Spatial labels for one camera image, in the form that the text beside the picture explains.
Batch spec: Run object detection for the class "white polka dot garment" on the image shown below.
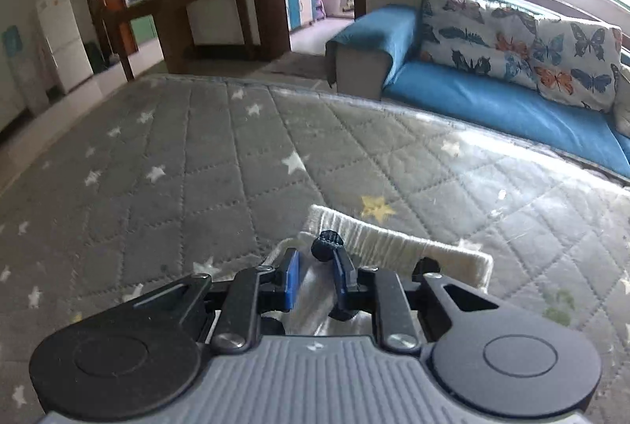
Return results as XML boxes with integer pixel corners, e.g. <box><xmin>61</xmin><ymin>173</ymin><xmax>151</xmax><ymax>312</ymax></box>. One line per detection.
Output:
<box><xmin>265</xmin><ymin>205</ymin><xmax>493</xmax><ymax>337</ymax></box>

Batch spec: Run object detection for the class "grey star quilted mat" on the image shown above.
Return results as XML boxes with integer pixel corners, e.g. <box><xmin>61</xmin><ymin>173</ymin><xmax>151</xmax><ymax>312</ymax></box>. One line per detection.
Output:
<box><xmin>1</xmin><ymin>76</ymin><xmax>629</xmax><ymax>423</ymax></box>

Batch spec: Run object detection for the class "blue sofa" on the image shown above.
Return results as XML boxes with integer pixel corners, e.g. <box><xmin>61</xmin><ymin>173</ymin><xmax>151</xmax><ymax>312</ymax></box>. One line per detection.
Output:
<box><xmin>326</xmin><ymin>0</ymin><xmax>629</xmax><ymax>175</ymax></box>

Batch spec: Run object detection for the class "dark wooden console table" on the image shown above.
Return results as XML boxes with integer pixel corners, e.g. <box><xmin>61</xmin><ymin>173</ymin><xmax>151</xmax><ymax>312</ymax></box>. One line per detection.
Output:
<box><xmin>100</xmin><ymin>0</ymin><xmax>256</xmax><ymax>82</ymax></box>

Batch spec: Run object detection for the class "butterfly print cushion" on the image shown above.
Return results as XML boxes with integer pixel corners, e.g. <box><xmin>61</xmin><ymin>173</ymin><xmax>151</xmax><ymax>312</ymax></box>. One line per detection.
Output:
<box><xmin>420</xmin><ymin>0</ymin><xmax>623</xmax><ymax>112</ymax></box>

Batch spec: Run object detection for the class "white refrigerator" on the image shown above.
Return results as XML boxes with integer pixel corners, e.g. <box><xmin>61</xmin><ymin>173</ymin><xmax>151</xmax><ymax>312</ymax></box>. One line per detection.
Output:
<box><xmin>36</xmin><ymin>0</ymin><xmax>94</xmax><ymax>94</ymax></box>

